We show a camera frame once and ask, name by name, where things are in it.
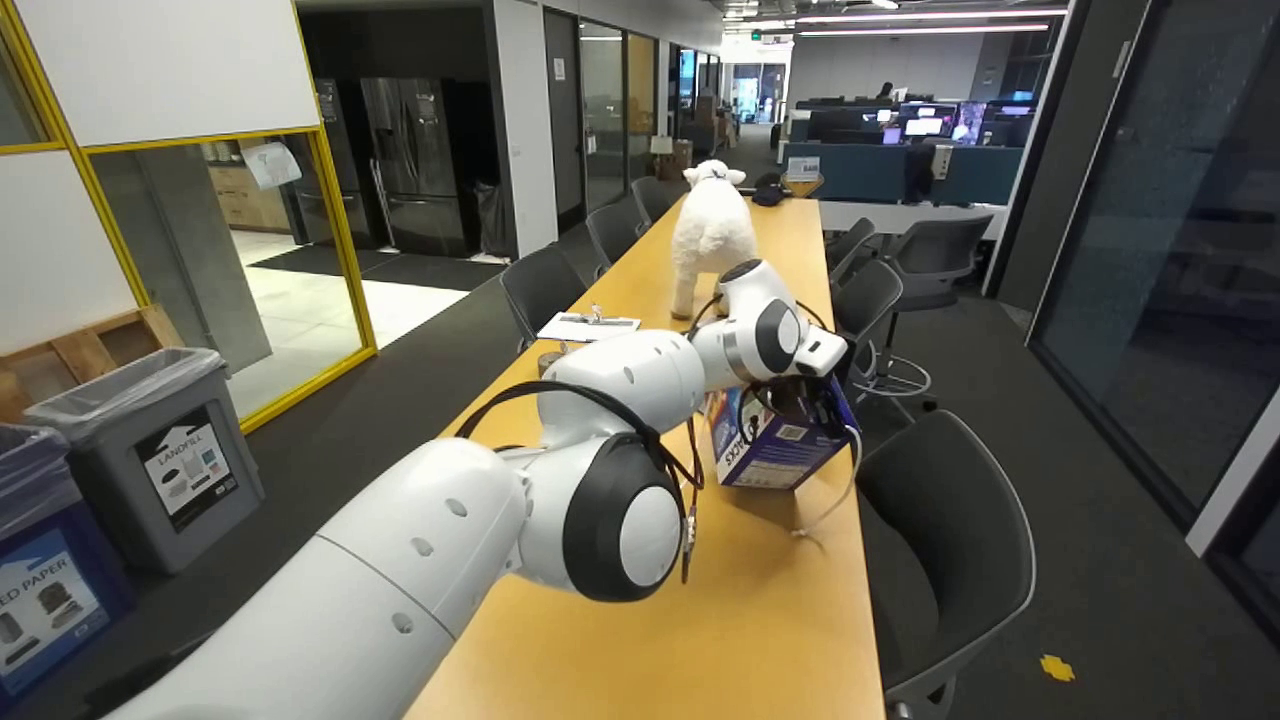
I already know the blue snack carton box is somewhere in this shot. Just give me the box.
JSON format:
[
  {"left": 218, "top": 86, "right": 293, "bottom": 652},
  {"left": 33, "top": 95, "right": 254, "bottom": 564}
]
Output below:
[{"left": 704, "top": 373, "right": 864, "bottom": 496}]

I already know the blue box with white label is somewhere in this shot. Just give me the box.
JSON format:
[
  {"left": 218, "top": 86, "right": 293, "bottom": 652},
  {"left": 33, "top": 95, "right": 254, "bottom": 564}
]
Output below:
[{"left": 0, "top": 502, "right": 134, "bottom": 700}]

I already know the dark grey office chair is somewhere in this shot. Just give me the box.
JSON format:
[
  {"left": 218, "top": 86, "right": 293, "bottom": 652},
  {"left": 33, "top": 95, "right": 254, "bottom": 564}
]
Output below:
[
  {"left": 819, "top": 215, "right": 881, "bottom": 279},
  {"left": 886, "top": 212, "right": 997, "bottom": 303},
  {"left": 586, "top": 195, "right": 652, "bottom": 270},
  {"left": 851, "top": 400, "right": 1041, "bottom": 720},
  {"left": 500, "top": 242, "right": 593, "bottom": 351},
  {"left": 633, "top": 173, "right": 693, "bottom": 224},
  {"left": 834, "top": 255, "right": 936, "bottom": 412}
]

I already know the white toy sheep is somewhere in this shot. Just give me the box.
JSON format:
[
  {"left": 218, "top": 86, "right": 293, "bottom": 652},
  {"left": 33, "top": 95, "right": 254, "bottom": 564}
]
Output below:
[{"left": 667, "top": 155, "right": 761, "bottom": 325}]

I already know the white desk sign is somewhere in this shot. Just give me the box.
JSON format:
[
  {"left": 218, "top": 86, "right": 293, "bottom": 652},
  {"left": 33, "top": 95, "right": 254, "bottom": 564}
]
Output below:
[{"left": 778, "top": 152, "right": 828, "bottom": 205}]

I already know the dark blue office divider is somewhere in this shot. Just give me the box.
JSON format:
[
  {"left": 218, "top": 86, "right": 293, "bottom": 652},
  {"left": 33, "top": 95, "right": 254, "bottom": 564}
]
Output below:
[{"left": 812, "top": 139, "right": 1026, "bottom": 212}]

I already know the paper note on glass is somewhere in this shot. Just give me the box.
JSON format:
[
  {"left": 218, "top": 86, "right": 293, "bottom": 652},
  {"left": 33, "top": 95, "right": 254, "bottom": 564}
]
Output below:
[{"left": 235, "top": 138, "right": 306, "bottom": 191}]

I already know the ceiling light strip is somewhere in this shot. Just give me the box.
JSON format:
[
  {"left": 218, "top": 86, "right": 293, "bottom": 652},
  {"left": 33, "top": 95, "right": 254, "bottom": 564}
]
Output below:
[{"left": 746, "top": 10, "right": 1071, "bottom": 42}]

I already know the grey plastic bin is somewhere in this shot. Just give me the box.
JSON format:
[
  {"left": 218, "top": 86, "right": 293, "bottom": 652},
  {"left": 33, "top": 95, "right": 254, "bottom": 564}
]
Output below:
[{"left": 20, "top": 346, "right": 269, "bottom": 582}]

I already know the wooden pallet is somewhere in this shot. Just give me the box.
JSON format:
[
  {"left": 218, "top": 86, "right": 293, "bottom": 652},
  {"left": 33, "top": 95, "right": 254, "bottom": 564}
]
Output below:
[{"left": 0, "top": 308, "right": 176, "bottom": 421}]

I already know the stack of dark blue packs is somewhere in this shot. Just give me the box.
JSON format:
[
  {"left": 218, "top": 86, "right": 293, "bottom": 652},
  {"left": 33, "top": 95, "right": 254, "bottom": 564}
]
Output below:
[{"left": 0, "top": 421, "right": 74, "bottom": 538}]

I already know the white panel with yellow frame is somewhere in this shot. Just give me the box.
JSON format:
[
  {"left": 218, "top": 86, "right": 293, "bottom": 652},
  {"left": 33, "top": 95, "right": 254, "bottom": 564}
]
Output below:
[{"left": 0, "top": 0, "right": 385, "bottom": 441}]

